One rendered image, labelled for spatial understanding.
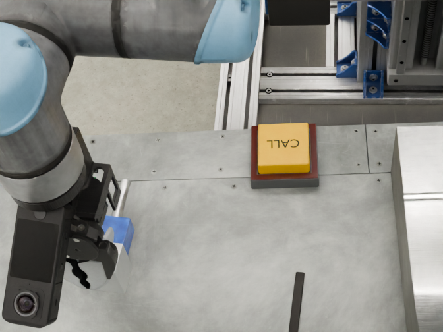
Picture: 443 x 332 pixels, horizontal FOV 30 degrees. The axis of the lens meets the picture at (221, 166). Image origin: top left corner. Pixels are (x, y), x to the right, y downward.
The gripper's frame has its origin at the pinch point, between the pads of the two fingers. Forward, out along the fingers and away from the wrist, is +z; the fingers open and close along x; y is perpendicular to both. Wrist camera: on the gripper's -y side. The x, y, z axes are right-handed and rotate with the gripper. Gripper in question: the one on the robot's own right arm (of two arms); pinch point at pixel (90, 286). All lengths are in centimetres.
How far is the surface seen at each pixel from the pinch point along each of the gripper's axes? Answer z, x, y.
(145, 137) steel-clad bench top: 4.6, 0.0, 22.9
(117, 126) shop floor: 85, 35, 79
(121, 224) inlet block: 0.4, -1.4, 8.0
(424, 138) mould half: -4.4, -33.6, 19.9
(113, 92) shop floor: 85, 39, 90
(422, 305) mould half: -4.0, -34.4, 0.5
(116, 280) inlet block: 1.1, -2.2, 1.5
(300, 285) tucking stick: 4.1, -21.8, 4.8
